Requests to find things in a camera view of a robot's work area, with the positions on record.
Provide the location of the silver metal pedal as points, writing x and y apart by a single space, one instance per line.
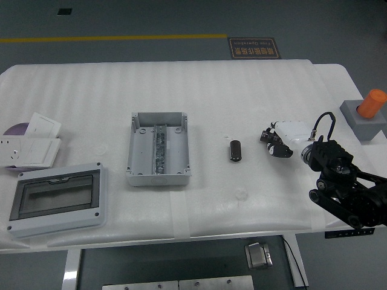
258 256

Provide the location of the white switch panel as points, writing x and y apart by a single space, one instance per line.
37 152

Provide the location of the black floor sign orange text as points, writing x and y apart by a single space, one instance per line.
254 48

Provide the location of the grey enclosure cover tinted window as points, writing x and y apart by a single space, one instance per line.
57 222

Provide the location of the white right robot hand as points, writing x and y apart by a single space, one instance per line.
290 131

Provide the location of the white foam mat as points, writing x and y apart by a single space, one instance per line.
90 90

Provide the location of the purple disc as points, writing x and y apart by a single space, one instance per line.
18 129

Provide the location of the thin white switch plate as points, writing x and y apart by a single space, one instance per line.
42 125

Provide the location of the grey metal plate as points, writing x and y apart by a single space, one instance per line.
216 283
139 286

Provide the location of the black table control panel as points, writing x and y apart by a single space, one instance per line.
347 233

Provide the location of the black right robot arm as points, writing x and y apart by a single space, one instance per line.
329 154

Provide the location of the grey block holder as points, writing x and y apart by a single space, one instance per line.
367 128

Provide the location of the white wall socket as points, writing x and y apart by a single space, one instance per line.
9 151

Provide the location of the white table leg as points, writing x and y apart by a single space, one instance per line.
299 262
71 269

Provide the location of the metal mounting rail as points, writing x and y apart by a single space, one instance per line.
160 151

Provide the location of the open grey junction box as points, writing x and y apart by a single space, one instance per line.
142 151

